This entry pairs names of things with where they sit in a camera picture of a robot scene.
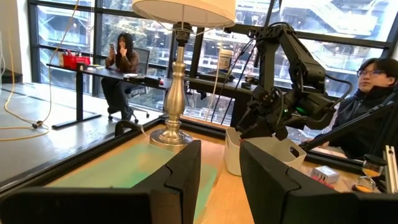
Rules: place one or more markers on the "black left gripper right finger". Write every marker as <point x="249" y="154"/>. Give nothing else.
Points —
<point x="273" y="199"/>

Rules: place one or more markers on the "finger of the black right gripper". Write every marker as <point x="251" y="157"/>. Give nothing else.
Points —
<point x="281" y="133"/>
<point x="256" y="129"/>

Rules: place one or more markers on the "black stand pole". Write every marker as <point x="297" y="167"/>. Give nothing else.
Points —
<point x="348" y="125"/>

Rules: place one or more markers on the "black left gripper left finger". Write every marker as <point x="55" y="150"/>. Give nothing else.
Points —
<point x="174" y="186"/>

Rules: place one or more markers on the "white jar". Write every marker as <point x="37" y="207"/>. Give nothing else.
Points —
<point x="226" y="60"/>

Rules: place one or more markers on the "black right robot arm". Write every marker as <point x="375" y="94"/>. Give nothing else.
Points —
<point x="306" y="73"/>

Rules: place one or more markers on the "aluminium post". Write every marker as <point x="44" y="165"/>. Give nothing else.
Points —
<point x="391" y="168"/>

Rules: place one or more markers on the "grey power adapter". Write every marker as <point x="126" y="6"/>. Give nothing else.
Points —
<point x="325" y="174"/>

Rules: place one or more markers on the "black hourglass orange sand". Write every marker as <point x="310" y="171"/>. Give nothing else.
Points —
<point x="373" y="172"/>

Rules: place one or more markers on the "white plastic bin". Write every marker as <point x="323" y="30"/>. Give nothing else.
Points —
<point x="231" y="152"/>

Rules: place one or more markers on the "black office desk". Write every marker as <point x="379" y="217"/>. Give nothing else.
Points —
<point x="79" y="99"/>
<point x="214" y="84"/>

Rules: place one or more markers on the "smartphone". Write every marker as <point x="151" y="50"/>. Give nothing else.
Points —
<point x="111" y="46"/>

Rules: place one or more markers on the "person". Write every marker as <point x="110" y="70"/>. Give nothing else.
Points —
<point x="124" y="62"/>
<point x="363" y="137"/>

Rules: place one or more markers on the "red bag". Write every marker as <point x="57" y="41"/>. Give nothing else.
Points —
<point x="76" y="62"/>

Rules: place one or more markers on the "silver table lamp white shade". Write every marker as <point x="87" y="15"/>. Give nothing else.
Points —
<point x="174" y="102"/>

